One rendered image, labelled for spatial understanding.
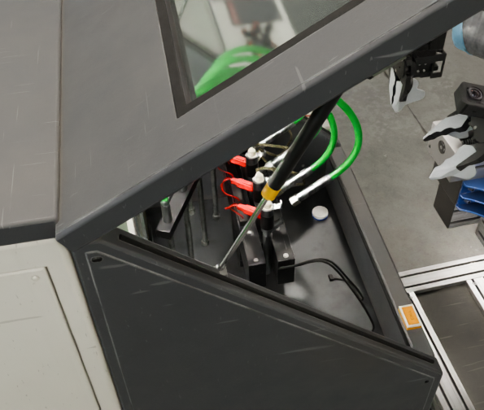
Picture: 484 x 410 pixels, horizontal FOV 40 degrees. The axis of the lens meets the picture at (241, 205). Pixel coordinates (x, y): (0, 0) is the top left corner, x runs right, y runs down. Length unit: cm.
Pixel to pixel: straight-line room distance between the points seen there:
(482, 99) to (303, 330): 44
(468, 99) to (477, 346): 135
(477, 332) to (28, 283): 169
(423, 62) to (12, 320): 85
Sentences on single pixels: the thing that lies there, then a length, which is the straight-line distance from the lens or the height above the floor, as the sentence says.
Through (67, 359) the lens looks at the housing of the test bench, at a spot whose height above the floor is 121.
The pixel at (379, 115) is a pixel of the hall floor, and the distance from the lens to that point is 336.
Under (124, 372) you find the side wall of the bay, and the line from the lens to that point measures 106.
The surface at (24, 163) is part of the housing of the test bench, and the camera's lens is 87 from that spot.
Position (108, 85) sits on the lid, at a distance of 90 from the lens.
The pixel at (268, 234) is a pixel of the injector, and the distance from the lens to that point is 137.
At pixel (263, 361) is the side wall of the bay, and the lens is 109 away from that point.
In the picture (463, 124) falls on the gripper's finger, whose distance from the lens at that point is 113.
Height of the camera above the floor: 204
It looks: 46 degrees down
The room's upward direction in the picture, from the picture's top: 2 degrees counter-clockwise
